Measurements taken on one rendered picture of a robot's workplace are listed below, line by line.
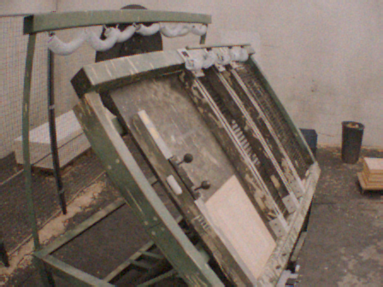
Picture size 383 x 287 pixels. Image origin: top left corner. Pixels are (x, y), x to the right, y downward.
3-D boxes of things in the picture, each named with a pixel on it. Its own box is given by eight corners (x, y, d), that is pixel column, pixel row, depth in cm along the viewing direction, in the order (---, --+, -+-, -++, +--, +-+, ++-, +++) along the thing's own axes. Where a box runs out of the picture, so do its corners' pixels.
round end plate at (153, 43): (103, 132, 214) (104, 2, 191) (95, 131, 216) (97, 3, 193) (168, 104, 283) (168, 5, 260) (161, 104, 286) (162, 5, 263)
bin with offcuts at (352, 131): (363, 165, 559) (367, 129, 540) (339, 164, 571) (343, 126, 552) (358, 155, 607) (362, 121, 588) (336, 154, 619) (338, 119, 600)
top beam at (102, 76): (78, 100, 138) (92, 85, 133) (68, 80, 138) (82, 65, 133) (248, 57, 329) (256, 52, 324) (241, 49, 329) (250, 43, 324)
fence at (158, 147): (248, 289, 160) (255, 286, 158) (131, 117, 160) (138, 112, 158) (251, 284, 164) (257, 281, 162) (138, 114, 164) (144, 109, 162)
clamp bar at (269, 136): (296, 199, 256) (322, 184, 244) (205, 53, 256) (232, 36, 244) (298, 193, 265) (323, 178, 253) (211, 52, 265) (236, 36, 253)
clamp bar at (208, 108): (276, 239, 205) (310, 222, 193) (162, 60, 205) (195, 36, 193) (280, 231, 213) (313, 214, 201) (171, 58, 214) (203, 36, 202)
